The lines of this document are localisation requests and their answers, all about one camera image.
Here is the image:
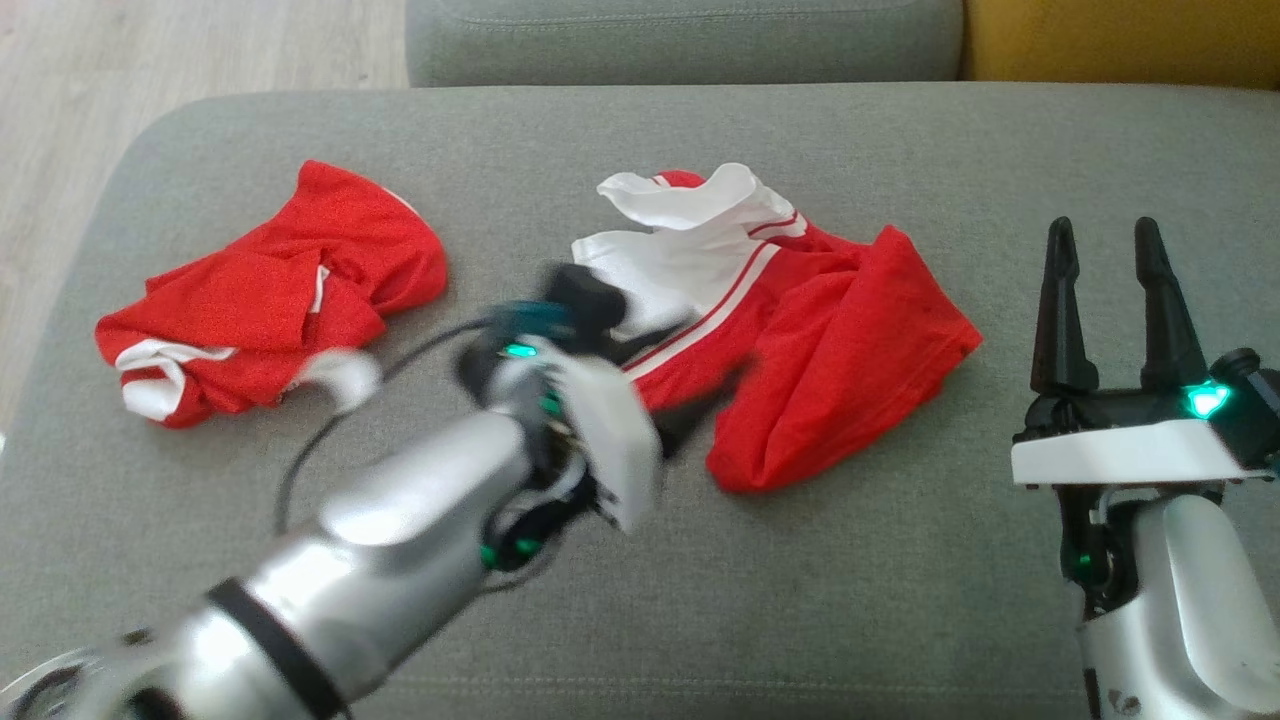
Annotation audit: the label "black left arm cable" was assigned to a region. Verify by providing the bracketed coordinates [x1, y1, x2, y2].
[272, 315, 521, 541]

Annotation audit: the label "red shorts with white stripe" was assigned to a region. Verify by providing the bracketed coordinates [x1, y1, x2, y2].
[95, 160, 449, 429]

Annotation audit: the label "grey sofa back cushion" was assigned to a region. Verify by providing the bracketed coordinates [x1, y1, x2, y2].
[405, 0, 966, 88]

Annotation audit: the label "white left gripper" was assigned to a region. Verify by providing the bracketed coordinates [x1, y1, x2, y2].
[495, 316, 753, 533]

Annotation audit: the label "yellow sofa cushion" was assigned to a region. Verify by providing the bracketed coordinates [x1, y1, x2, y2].
[962, 0, 1280, 91]

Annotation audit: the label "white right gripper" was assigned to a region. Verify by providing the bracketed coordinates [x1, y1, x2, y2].
[1010, 217, 1263, 489]

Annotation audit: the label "grey sofa seat cushion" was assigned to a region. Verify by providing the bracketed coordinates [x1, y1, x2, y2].
[0, 83, 1280, 720]

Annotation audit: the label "red jersey with number print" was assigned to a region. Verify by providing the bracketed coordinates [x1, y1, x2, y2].
[572, 163, 984, 495]

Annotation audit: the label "white cable label tag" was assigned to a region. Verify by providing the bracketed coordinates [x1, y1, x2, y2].
[300, 348, 383, 413]

